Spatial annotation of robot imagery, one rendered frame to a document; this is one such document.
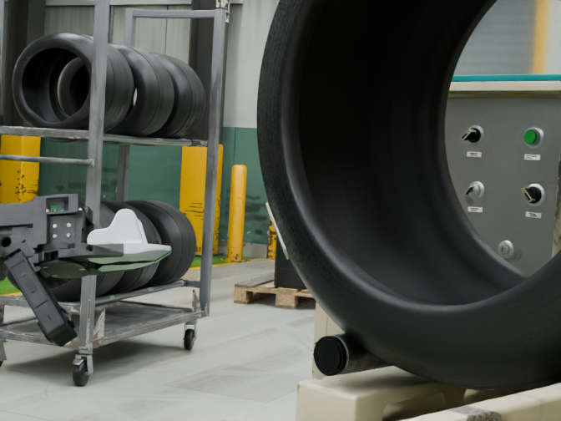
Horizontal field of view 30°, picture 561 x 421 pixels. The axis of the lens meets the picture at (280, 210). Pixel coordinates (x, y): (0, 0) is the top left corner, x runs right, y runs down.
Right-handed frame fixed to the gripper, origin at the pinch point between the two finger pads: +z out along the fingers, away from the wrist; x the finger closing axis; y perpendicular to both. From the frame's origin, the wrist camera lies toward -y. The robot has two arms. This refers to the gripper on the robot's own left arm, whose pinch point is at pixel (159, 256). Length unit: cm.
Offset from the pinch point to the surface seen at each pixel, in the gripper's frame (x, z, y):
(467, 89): 59, 45, 43
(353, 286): -7.9, 21.7, -6.8
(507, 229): 66, 50, 19
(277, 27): -8.8, 15.4, 23.2
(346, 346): -0.1, 20.5, -11.7
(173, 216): 423, -69, 138
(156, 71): 363, -66, 197
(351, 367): 1.3, 20.8, -13.9
